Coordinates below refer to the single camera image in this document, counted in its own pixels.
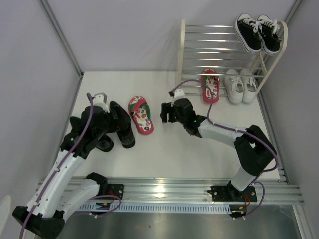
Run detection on red green flip-flop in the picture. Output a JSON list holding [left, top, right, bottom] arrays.
[[200, 69, 220, 104], [128, 96, 154, 135]]

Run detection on white sneaker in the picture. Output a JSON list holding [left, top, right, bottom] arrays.
[[223, 69, 244, 104], [240, 69, 257, 104]]

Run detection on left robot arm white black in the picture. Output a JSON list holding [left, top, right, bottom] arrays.
[[12, 101, 135, 239]]

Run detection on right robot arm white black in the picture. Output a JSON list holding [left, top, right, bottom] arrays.
[[160, 98, 278, 202]]

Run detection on cream shoe rack chrome bars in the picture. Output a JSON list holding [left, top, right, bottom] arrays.
[[175, 20, 288, 91]]

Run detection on left black canvas sneaker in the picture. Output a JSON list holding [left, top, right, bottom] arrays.
[[234, 13, 262, 53]]

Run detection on black canvas sneaker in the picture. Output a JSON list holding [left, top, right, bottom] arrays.
[[256, 15, 282, 55], [234, 13, 262, 53]]

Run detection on right black canvas sneaker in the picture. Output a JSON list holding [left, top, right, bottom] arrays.
[[256, 15, 282, 55]]

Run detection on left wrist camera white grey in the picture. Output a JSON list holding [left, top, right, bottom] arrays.
[[93, 92, 109, 112]]

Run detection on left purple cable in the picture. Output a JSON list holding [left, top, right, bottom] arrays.
[[19, 92, 122, 237]]

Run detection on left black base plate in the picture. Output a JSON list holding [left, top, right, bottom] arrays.
[[107, 184, 124, 199]]

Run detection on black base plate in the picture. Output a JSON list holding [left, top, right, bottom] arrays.
[[207, 185, 257, 202], [107, 184, 124, 199]]

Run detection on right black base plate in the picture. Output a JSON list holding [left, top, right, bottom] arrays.
[[207, 185, 257, 202]]

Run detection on slotted grey cable duct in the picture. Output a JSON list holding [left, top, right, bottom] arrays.
[[78, 202, 244, 214]]

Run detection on aluminium mounting rail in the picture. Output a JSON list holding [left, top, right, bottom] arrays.
[[108, 177, 305, 205]]

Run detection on left aluminium frame post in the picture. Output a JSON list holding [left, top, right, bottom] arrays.
[[38, 0, 84, 77]]

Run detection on aluminium frame post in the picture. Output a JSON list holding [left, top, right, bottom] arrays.
[[38, 0, 84, 77], [283, 0, 305, 26]]

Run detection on right aluminium frame post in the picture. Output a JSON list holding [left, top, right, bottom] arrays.
[[283, 0, 305, 26]]

